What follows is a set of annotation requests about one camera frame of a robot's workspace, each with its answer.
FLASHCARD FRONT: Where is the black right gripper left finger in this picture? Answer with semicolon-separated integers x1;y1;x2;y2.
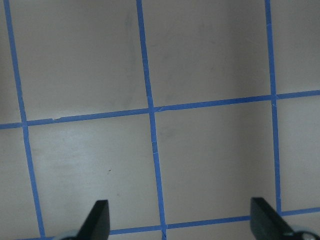
53;199;111;240

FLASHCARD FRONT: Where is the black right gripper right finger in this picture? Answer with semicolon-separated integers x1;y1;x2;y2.
250;196;320;240

